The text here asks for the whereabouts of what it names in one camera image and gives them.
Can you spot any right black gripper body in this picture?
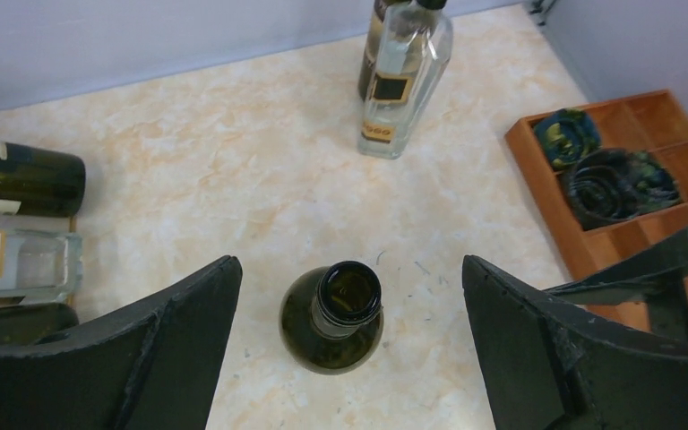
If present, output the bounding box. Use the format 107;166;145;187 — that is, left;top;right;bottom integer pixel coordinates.
646;269;688;342

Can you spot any clear tall glass bottle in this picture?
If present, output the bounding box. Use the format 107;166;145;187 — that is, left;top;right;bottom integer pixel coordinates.
357;0;453;159

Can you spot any dark green wine bottle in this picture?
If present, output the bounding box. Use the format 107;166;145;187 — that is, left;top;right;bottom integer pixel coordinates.
0;141;86;218

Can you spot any dark rosette back compartment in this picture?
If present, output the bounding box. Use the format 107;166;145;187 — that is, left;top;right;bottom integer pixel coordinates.
533;108;602;172

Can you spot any black rosette middle tray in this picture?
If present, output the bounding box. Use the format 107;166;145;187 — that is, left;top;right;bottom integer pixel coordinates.
559;149;640;231

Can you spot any clear glass liquor bottle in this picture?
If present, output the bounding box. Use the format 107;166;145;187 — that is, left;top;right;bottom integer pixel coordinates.
0;229;82;307

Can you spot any dark labelled wine bottle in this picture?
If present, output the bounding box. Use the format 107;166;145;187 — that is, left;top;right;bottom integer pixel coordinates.
0;303;79;346

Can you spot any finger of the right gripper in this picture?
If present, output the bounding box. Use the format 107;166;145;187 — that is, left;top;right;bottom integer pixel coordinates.
546;226;688;305

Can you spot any orange compartment tray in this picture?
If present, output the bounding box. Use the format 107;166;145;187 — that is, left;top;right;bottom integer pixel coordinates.
503;89;688;333

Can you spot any olive green wine bottle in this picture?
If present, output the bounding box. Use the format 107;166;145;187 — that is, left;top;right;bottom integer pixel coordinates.
279;261;383;375

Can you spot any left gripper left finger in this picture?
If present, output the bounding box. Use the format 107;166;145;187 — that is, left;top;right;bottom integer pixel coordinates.
0;255;243;429

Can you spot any dark green rosette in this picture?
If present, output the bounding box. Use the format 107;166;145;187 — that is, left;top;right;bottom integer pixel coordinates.
628;151;682;214

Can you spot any green bottle grey capsule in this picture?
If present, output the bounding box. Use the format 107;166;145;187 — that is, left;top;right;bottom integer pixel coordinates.
357;0;402;100

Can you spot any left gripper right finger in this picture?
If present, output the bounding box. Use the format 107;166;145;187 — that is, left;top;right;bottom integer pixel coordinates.
462;255;688;429

